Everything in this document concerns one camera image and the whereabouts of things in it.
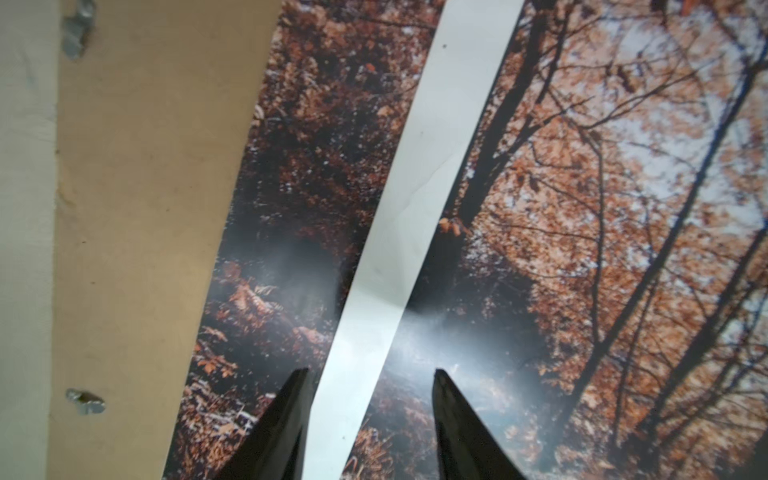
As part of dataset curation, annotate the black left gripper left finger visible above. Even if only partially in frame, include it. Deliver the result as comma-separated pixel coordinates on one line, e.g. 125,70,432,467
215,368,312,480

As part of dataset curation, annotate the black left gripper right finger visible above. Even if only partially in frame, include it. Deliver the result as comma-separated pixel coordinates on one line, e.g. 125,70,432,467
432,369,525,480

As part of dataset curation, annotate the autumn forest photo print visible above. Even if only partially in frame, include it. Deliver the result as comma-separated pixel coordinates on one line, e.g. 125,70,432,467
162,1,767,479

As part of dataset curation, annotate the white photo mat board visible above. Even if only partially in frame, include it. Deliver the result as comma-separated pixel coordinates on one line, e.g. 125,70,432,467
303,0,522,479

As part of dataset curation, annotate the brown cardboard backing board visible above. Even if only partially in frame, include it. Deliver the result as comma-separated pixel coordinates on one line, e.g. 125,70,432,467
47,1,281,479

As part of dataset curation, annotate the metal backing board clip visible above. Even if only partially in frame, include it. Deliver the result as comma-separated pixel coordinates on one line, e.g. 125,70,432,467
61,0,96,61

